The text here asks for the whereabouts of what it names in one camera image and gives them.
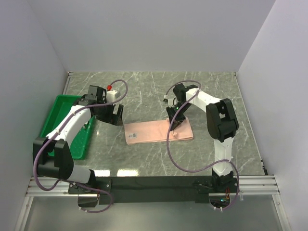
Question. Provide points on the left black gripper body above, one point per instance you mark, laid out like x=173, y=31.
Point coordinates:
x=106, y=114

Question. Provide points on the pink towel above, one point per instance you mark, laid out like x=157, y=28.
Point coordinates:
x=156, y=131

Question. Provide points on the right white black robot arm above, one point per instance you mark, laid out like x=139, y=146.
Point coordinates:
x=221, y=119

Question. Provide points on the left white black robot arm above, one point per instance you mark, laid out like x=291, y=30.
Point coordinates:
x=52, y=155

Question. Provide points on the green plastic tray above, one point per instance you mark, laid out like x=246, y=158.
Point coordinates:
x=58, y=112

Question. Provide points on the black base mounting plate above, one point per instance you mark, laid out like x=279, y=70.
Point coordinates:
x=154, y=189

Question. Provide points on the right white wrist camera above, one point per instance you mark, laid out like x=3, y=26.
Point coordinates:
x=170, y=101

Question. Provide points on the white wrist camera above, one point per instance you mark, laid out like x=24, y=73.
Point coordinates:
x=170, y=101
x=112, y=95

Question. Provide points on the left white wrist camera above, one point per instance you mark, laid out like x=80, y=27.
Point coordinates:
x=112, y=95

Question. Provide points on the aluminium rail frame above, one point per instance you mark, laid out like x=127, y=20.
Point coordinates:
x=258, y=207

